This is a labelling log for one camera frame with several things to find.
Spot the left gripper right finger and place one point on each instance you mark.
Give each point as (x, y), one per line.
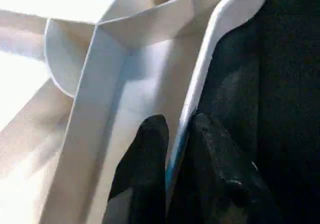
(212, 179)

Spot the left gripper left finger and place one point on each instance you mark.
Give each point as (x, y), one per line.
(142, 171)

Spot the white plastic table top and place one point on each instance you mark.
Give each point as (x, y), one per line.
(75, 59)

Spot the black mat cover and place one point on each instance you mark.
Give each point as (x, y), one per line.
(275, 84)

